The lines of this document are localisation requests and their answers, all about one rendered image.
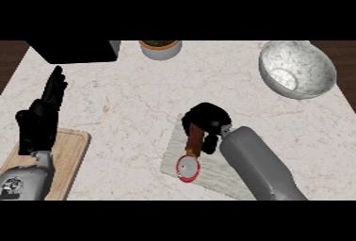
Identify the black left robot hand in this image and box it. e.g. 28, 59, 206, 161
14, 65, 70, 156

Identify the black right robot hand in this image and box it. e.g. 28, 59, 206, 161
180, 102, 232, 155

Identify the brown sweet potato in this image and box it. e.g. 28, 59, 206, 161
185, 122, 207, 157

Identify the pale grey placemat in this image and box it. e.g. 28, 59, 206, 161
158, 113, 257, 201

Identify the speckled white bowl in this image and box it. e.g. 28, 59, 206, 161
257, 40, 338, 101

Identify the wooden cutting board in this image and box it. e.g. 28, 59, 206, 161
0, 127, 92, 201

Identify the red rimmed can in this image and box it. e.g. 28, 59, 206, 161
175, 153, 203, 183

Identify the black box appliance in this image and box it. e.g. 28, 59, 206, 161
25, 40, 123, 65

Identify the white pot with orange rim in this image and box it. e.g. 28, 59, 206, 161
138, 40, 183, 61

